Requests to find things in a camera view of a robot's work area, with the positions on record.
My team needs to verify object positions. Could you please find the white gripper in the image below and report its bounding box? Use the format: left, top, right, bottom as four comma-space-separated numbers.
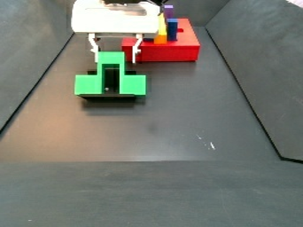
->
70, 0, 160, 64

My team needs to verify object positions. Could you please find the green stepped block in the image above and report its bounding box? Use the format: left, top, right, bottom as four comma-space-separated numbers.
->
74, 51, 146, 97

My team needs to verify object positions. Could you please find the red base board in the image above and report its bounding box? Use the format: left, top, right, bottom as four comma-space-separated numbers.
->
121, 19, 200, 62

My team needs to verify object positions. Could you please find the black angle fixture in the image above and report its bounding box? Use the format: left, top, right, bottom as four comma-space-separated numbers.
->
74, 67, 136, 100

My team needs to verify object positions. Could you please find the yellow long block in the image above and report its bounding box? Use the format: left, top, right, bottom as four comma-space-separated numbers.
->
153, 13, 166, 44

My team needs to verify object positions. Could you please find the blue block right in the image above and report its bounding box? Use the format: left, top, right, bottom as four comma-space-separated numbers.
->
166, 19, 177, 41

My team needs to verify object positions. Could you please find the purple block right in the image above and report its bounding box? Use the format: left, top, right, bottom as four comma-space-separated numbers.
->
162, 4, 173, 19

